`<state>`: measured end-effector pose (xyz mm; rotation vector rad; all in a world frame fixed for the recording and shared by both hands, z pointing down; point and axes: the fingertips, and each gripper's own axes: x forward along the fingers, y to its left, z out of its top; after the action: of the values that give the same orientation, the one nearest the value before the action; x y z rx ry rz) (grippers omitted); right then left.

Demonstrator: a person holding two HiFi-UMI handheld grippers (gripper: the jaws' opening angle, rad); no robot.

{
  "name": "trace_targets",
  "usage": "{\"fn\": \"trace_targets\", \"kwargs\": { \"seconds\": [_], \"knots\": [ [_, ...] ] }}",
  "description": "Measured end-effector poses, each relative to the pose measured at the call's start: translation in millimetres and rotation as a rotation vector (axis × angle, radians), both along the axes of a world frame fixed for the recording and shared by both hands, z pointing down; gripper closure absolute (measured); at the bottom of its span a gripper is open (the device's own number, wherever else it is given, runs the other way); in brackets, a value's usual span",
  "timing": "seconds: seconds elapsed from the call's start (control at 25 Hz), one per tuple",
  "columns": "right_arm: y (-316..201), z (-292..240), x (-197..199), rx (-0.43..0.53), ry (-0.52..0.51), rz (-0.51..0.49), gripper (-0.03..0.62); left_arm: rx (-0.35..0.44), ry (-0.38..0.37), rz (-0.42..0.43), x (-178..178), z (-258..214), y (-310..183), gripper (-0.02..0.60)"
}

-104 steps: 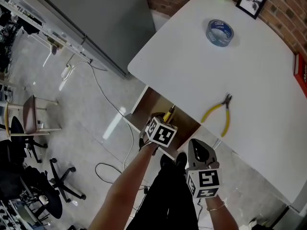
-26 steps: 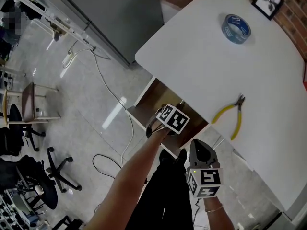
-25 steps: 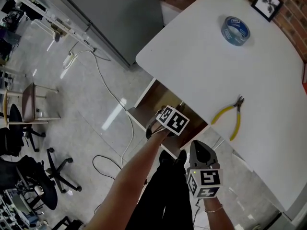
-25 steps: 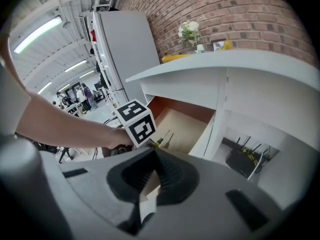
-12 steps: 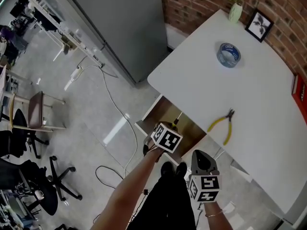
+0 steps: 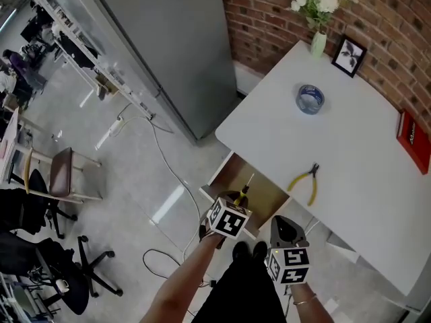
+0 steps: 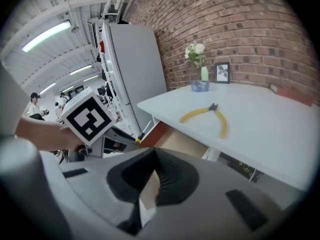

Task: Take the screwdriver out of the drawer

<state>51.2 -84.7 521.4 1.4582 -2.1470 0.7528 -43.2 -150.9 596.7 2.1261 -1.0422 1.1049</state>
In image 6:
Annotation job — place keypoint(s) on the white shelf rack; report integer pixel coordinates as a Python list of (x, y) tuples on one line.
[(84, 50)]

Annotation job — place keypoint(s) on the tall grey cabinet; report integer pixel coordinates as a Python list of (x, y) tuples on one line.
[(175, 45)]

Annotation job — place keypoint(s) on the person's left black shoe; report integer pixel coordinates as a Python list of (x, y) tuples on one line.
[(240, 250)]

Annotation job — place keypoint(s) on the black office chair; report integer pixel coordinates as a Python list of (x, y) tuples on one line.
[(75, 281), (37, 183)]

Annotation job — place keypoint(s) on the person's black shoe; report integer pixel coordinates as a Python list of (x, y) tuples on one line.
[(260, 249), (240, 250)]

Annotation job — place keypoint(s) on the blue grey tape roll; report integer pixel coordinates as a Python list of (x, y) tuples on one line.
[(309, 103)]

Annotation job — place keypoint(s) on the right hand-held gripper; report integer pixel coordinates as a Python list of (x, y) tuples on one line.
[(290, 264)]

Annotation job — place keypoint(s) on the person's black trousers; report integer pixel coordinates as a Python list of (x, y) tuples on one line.
[(242, 294)]

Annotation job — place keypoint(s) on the white mug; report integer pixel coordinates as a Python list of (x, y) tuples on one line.
[(61, 284)]

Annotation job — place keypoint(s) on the brown wooden chair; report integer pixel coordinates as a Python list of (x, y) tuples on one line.
[(61, 172)]

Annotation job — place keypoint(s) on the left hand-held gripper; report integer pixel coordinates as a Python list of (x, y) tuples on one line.
[(226, 220)]

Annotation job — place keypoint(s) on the person's right forearm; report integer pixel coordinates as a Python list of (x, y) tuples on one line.
[(311, 311)]

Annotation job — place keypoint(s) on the white power strip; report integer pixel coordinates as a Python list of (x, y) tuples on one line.
[(115, 126)]

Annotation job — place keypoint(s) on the wooden drawer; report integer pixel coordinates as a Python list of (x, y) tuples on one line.
[(266, 194)]

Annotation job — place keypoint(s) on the person's right black shoe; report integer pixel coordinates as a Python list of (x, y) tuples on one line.
[(260, 249)]

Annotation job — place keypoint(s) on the white flower bouquet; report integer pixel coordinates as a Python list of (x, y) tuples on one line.
[(323, 3)]

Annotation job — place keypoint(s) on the yellow black screwdriver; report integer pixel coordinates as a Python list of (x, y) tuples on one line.
[(241, 195)]

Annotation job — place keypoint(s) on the red book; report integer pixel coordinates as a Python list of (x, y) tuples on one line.
[(415, 140)]

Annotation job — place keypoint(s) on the pale green vase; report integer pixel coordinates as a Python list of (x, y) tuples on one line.
[(318, 45)]

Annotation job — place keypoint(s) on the person's left forearm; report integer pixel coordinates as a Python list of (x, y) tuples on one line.
[(182, 281)]

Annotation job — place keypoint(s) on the black picture frame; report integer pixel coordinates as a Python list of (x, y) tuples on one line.
[(349, 56)]

